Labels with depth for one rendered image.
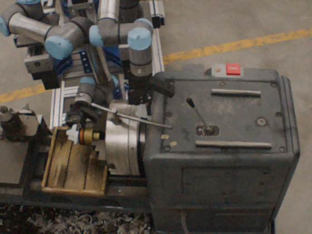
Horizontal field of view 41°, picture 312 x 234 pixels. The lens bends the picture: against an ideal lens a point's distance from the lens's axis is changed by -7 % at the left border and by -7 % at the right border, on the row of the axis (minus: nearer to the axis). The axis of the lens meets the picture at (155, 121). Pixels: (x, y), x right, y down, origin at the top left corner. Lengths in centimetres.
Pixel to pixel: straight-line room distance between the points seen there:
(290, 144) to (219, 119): 29
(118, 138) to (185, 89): 33
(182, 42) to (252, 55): 62
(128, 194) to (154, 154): 42
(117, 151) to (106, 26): 49
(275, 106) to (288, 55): 209
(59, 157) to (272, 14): 273
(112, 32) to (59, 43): 37
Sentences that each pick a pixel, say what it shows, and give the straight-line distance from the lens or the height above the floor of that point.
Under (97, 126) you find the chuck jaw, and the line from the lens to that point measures 183.
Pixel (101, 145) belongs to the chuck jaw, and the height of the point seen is 110.
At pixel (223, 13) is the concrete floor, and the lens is 414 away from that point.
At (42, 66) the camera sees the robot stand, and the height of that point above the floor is 107.
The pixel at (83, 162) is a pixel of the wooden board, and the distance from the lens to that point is 205.
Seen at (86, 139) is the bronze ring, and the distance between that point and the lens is 184.
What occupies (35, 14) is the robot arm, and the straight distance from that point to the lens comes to 222.
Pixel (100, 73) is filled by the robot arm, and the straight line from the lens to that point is 207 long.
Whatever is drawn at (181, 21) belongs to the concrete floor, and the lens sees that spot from 403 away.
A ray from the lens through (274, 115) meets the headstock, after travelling 170.
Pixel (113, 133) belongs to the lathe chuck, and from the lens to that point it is 169.
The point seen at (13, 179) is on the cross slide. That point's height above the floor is 97.
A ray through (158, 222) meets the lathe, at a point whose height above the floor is 67.
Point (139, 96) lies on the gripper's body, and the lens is 150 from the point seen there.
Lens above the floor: 257
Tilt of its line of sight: 52 degrees down
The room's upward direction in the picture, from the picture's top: 7 degrees counter-clockwise
